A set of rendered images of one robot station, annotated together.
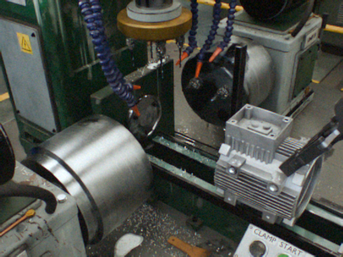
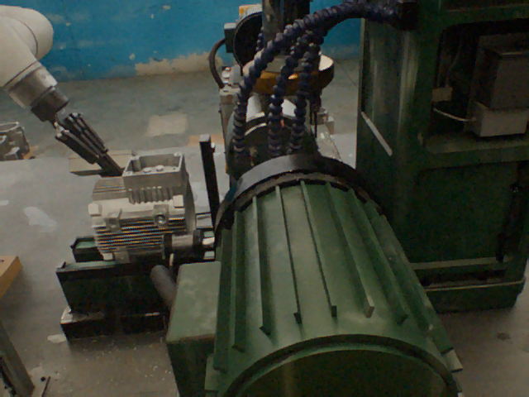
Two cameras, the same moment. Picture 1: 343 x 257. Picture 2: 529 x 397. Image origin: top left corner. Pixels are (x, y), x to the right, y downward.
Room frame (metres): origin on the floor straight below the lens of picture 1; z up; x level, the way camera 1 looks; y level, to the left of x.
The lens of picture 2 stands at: (1.62, -0.59, 1.55)
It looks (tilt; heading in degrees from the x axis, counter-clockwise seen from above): 31 degrees down; 141
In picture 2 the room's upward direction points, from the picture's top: 5 degrees counter-clockwise
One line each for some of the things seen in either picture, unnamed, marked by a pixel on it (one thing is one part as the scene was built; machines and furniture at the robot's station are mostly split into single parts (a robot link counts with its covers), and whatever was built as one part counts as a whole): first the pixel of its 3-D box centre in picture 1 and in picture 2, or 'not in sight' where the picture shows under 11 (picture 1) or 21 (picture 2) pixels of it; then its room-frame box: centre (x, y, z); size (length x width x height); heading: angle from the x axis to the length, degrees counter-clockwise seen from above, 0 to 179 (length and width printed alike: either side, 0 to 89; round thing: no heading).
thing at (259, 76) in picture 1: (232, 76); not in sight; (1.20, -0.21, 1.04); 0.41 x 0.25 x 0.25; 141
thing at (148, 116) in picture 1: (144, 118); not in sight; (1.00, 0.07, 1.02); 0.15 x 0.02 x 0.15; 141
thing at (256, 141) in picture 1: (258, 133); (157, 178); (0.77, -0.20, 1.11); 0.12 x 0.11 x 0.07; 52
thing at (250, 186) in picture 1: (269, 171); (147, 215); (0.75, -0.24, 1.02); 0.20 x 0.19 x 0.19; 52
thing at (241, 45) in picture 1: (237, 89); (212, 198); (0.96, -0.19, 1.12); 0.04 x 0.03 x 0.26; 51
